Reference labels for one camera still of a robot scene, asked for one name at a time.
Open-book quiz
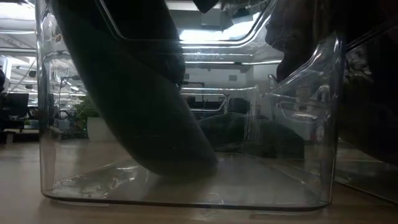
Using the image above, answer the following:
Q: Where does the low wooden table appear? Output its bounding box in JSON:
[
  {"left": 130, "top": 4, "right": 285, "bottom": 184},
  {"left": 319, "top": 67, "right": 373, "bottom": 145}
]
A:
[{"left": 0, "top": 128, "right": 40, "bottom": 144}]

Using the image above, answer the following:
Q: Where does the ceiling light panel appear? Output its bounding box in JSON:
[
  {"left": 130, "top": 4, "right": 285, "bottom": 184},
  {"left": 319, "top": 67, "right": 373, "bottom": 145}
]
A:
[{"left": 178, "top": 21, "right": 247, "bottom": 43}]

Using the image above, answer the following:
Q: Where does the maroon hat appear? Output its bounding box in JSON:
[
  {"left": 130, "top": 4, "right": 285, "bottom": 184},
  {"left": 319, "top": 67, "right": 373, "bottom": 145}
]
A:
[{"left": 338, "top": 0, "right": 398, "bottom": 166}]

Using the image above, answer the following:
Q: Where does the black monitor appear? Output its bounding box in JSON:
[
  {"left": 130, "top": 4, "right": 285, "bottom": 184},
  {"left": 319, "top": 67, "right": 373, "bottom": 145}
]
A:
[{"left": 0, "top": 92, "right": 30, "bottom": 130}]

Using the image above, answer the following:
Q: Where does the small green potted plant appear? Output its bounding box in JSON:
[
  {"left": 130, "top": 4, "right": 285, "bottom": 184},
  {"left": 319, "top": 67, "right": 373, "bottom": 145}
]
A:
[{"left": 73, "top": 95, "right": 116, "bottom": 142}]

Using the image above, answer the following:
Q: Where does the clear plastic bin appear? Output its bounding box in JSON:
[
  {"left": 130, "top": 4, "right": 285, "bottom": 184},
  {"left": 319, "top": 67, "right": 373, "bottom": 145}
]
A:
[
  {"left": 34, "top": 0, "right": 348, "bottom": 212},
  {"left": 332, "top": 12, "right": 398, "bottom": 206}
]

